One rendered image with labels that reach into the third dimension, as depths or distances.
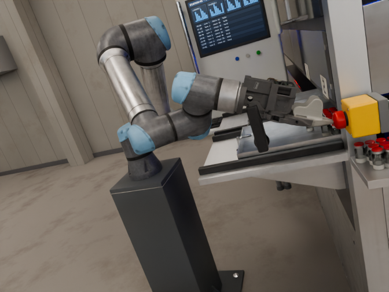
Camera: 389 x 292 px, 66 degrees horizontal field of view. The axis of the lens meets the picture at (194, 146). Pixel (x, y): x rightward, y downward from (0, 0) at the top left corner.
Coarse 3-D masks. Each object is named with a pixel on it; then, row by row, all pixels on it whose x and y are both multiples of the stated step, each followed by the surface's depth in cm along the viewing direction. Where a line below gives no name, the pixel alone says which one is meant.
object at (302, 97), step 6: (312, 90) 132; (318, 90) 132; (300, 96) 134; (306, 96) 133; (318, 96) 131; (300, 102) 131; (324, 102) 120; (330, 102) 108; (324, 108) 109; (264, 120) 115
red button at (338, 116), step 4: (336, 112) 65; (340, 112) 64; (332, 116) 66; (336, 116) 64; (340, 116) 64; (344, 116) 63; (336, 120) 64; (340, 120) 64; (344, 120) 63; (336, 124) 64; (340, 124) 64; (344, 124) 64; (336, 128) 65; (340, 128) 65
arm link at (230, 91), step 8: (224, 80) 66; (232, 80) 67; (224, 88) 65; (232, 88) 65; (240, 88) 65; (224, 96) 65; (232, 96) 64; (224, 104) 66; (232, 104) 65; (232, 112) 67
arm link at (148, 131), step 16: (112, 32) 91; (112, 48) 87; (112, 64) 85; (128, 64) 86; (112, 80) 84; (128, 80) 81; (128, 96) 78; (144, 96) 78; (128, 112) 76; (144, 112) 74; (128, 128) 72; (144, 128) 71; (160, 128) 71; (144, 144) 71; (160, 144) 73
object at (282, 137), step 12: (336, 108) 100; (276, 132) 104; (288, 132) 100; (300, 132) 97; (312, 132) 94; (240, 144) 94; (252, 144) 99; (276, 144) 93; (288, 144) 82; (300, 144) 81; (312, 144) 81; (240, 156) 86; (252, 156) 85
